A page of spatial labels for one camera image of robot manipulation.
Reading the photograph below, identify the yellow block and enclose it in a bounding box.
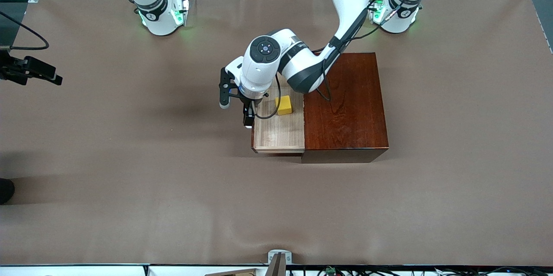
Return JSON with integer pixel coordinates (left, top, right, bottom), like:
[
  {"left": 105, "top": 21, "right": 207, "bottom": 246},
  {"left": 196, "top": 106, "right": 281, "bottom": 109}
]
[{"left": 275, "top": 96, "right": 294, "bottom": 116}]

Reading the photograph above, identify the light wood drawer white handle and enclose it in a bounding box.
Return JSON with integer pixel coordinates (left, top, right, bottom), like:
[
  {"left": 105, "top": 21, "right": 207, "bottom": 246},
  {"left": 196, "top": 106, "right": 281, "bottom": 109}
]
[{"left": 243, "top": 73, "right": 306, "bottom": 154}]

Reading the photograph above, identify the dark red wooden cabinet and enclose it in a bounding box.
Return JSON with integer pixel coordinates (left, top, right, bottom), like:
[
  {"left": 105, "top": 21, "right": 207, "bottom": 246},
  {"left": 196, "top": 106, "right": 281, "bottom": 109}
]
[{"left": 301, "top": 52, "right": 390, "bottom": 164}]

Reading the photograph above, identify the black round object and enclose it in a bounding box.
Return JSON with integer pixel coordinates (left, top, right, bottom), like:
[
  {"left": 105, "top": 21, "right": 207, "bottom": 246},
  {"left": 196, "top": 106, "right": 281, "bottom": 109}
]
[{"left": 0, "top": 178, "right": 16, "bottom": 205}]

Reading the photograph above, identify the brown table cover mat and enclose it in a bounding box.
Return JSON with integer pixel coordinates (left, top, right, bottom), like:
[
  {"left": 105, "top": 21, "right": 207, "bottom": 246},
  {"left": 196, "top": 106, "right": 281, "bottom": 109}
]
[{"left": 0, "top": 0, "right": 553, "bottom": 266}]

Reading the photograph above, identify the brown wooden board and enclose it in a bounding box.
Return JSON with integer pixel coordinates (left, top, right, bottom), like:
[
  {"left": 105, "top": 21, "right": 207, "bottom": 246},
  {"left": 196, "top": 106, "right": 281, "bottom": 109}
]
[{"left": 204, "top": 268, "right": 260, "bottom": 276}]

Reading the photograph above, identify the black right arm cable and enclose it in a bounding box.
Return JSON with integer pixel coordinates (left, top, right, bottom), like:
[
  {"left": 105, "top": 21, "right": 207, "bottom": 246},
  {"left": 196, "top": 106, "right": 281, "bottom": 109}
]
[{"left": 0, "top": 10, "right": 49, "bottom": 51}]

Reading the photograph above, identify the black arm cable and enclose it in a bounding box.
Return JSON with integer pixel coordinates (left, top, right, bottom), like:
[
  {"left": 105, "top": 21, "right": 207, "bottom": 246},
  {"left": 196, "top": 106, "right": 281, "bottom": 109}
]
[
  {"left": 0, "top": 10, "right": 49, "bottom": 51},
  {"left": 253, "top": 0, "right": 396, "bottom": 120}
]

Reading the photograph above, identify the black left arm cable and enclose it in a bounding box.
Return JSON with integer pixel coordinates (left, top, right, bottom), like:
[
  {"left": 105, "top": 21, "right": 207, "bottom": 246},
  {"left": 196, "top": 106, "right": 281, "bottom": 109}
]
[{"left": 253, "top": 0, "right": 396, "bottom": 120}]

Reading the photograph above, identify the grey metal bracket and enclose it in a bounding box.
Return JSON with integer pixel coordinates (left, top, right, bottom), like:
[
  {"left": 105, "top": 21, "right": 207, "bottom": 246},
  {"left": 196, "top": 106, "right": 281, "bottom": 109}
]
[{"left": 268, "top": 249, "right": 292, "bottom": 264}]

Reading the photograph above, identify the grey camera post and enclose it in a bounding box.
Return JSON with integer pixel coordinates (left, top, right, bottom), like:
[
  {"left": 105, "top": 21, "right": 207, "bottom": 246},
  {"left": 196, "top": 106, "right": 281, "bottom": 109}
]
[{"left": 264, "top": 253, "right": 287, "bottom": 276}]

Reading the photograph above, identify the black cable bundle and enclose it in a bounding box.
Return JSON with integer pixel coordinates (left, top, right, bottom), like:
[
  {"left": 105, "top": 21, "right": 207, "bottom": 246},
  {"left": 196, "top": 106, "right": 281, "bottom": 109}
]
[{"left": 287, "top": 266, "right": 553, "bottom": 276}]

